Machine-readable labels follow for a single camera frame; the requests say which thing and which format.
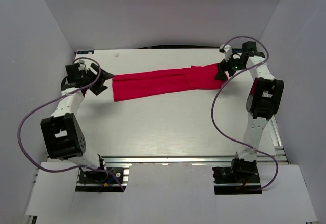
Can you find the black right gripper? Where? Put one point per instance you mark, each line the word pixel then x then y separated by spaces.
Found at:
pixel 223 66

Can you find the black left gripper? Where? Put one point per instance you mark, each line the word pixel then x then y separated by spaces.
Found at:
pixel 99 78

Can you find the red t shirt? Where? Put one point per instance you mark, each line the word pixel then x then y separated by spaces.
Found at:
pixel 138 85

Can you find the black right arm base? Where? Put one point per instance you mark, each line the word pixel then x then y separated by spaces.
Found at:
pixel 227 183

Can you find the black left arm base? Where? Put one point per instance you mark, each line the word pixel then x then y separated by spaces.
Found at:
pixel 102 182

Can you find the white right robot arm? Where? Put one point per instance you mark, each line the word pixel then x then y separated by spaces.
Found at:
pixel 262 103

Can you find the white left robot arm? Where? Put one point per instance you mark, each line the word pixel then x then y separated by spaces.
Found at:
pixel 62 134

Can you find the blue corner sticker left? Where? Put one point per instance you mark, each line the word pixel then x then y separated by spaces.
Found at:
pixel 85 52

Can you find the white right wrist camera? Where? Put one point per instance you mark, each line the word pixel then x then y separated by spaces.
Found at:
pixel 226 50

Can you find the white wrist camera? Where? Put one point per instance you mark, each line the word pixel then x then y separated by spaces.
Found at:
pixel 226 50
pixel 81 65

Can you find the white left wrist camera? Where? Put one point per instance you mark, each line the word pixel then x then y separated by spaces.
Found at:
pixel 81 65

